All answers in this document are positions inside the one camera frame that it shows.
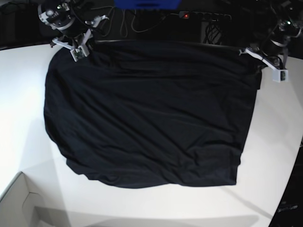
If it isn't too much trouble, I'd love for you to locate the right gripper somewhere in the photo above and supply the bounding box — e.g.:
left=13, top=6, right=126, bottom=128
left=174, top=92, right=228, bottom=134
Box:
left=51, top=15, right=109, bottom=51

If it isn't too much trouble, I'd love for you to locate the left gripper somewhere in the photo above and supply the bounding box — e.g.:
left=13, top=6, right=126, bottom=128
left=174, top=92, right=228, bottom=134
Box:
left=239, top=47, right=286, bottom=70

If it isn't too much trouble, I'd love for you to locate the dark navy t-shirt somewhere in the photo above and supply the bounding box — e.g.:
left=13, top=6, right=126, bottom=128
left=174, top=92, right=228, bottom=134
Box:
left=44, top=41, right=262, bottom=189

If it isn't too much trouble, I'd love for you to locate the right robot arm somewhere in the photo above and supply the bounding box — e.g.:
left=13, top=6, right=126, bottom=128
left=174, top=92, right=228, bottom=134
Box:
left=37, top=0, right=109, bottom=61

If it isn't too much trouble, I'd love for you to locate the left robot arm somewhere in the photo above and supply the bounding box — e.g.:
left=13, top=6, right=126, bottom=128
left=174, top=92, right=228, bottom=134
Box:
left=239, top=0, right=303, bottom=75

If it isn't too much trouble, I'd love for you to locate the blue box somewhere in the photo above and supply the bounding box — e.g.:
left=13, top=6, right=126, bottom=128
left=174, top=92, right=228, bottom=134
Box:
left=114, top=0, right=181, bottom=9

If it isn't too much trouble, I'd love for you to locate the white power strip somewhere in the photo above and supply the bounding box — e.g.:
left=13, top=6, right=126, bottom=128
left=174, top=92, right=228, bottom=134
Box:
left=178, top=11, right=232, bottom=22

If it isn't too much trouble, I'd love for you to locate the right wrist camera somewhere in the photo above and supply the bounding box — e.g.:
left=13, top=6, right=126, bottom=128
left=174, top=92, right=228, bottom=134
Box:
left=70, top=46, right=90, bottom=62

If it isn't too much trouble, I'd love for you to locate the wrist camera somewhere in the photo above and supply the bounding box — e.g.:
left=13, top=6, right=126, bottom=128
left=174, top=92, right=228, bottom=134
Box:
left=70, top=46, right=90, bottom=62
left=272, top=69, right=289, bottom=83

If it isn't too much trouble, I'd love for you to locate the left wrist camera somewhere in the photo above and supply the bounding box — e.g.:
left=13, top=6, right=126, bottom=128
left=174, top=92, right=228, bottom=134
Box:
left=272, top=69, right=289, bottom=83

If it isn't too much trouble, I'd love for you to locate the white looped cable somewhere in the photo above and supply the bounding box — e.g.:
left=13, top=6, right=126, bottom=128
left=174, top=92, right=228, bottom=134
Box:
left=89, top=0, right=166, bottom=37

